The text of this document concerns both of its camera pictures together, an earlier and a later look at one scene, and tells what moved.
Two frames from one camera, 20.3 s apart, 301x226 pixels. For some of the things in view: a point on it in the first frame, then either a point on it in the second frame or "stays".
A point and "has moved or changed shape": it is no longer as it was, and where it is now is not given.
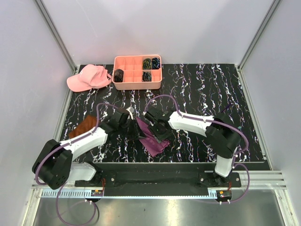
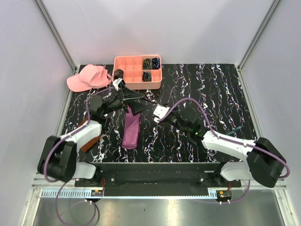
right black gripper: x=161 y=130 → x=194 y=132
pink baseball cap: x=91 y=76 stays
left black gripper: x=136 y=133 → x=128 y=94
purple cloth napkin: x=150 y=141 has moved or changed shape
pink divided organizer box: x=140 y=72 stays
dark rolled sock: x=118 y=75 stays
